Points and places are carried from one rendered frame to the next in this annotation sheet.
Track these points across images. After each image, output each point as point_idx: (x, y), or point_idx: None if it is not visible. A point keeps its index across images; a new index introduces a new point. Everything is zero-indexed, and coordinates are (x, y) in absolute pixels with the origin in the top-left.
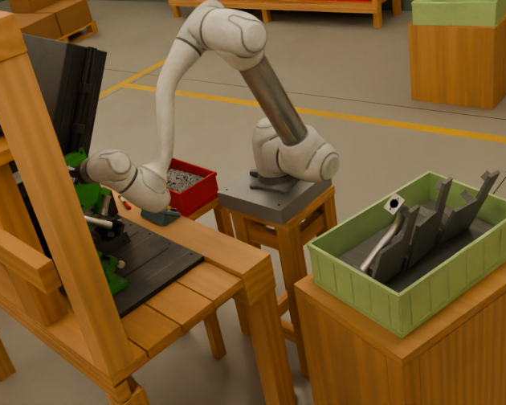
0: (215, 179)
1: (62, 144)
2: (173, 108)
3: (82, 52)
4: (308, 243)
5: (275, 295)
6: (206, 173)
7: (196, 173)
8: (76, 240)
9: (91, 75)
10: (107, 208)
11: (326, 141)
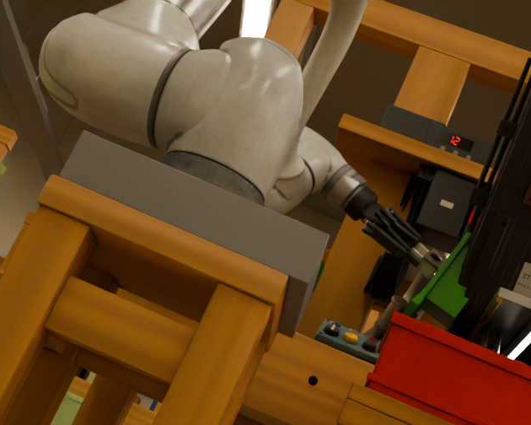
0: (388, 336)
1: (475, 227)
2: (310, 56)
3: None
4: (4, 166)
5: None
6: (431, 341)
7: (474, 376)
8: None
9: (509, 104)
10: (381, 315)
11: (98, 12)
